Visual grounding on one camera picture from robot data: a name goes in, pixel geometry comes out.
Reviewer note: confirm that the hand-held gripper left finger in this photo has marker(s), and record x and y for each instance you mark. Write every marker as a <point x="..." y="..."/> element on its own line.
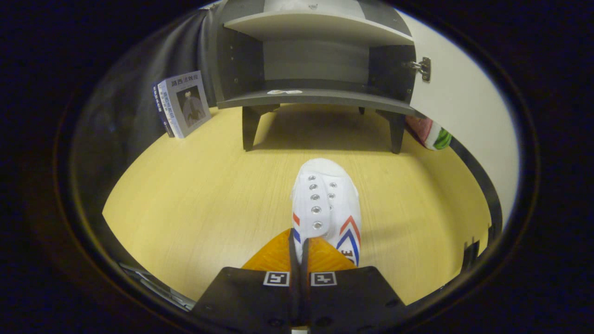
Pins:
<point x="250" y="297"/>

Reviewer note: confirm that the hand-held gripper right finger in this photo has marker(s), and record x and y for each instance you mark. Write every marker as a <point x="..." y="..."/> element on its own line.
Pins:
<point x="352" y="297"/>

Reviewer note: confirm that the white red blue striped shoe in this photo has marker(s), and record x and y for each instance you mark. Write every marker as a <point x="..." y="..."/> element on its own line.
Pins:
<point x="325" y="195"/>

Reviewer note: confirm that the dark grey shoe cabinet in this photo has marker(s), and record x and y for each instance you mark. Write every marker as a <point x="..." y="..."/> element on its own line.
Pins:
<point x="315" y="98"/>

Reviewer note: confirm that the metal door hinge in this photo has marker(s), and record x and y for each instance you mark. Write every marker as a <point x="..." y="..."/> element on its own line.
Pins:
<point x="422" y="68"/>

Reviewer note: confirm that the grey cabinet shelf board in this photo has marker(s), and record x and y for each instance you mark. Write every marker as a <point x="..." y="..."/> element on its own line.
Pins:
<point x="315" y="27"/>

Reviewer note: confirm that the watermelon pattern soft object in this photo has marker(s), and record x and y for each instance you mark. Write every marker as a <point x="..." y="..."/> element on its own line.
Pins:
<point x="436" y="139"/>

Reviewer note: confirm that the grey cover book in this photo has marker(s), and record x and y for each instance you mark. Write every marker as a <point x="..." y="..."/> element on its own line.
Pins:
<point x="192" y="104"/>

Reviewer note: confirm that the white spine book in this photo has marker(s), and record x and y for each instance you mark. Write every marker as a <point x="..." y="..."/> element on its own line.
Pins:
<point x="166" y="113"/>

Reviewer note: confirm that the blue spine book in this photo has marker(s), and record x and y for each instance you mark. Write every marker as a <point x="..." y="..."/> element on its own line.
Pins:
<point x="158" y="106"/>

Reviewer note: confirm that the black backdrop cloth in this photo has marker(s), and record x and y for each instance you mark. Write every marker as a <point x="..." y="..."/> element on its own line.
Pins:
<point x="120" y="93"/>

